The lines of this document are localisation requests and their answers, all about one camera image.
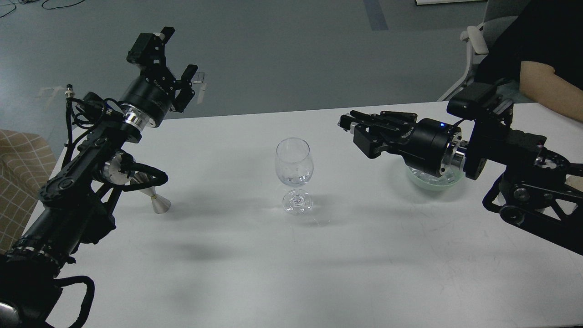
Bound green bowl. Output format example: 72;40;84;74
405;166;464;191

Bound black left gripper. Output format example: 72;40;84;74
120;26;198;128

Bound beige checkered sofa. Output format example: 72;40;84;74
0;129;56;255

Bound black floor cable left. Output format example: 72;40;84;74
0;0;39;19

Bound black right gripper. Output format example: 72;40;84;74
338;110;468;177

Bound white office chair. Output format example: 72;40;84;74
438;0;529;101

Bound person in black shirt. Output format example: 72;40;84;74
474;0;583;121

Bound steel cocktail jigger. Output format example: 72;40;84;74
130;172;171;214

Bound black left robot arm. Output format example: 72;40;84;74
1;26;198;328

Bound clear wine glass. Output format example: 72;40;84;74
275;137;314;215

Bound white board edge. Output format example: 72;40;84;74
414;0;486;6

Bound clear ice cubes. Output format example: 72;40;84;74
408;167;458;185

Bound black floor cable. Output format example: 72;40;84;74
0;0;39;19
41;0;85;10

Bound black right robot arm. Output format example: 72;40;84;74
338;83;583;255

